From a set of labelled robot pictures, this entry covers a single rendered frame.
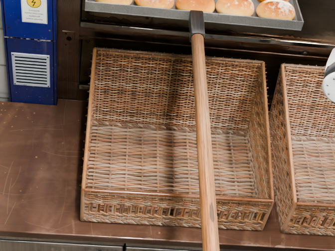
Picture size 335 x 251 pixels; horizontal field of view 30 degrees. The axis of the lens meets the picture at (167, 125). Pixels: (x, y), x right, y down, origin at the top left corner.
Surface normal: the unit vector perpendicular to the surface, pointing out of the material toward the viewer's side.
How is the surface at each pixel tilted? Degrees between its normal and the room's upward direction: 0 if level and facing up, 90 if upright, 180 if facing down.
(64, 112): 0
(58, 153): 0
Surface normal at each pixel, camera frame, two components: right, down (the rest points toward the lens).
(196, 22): 0.12, -0.68
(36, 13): 0.01, 0.73
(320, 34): 0.05, 0.46
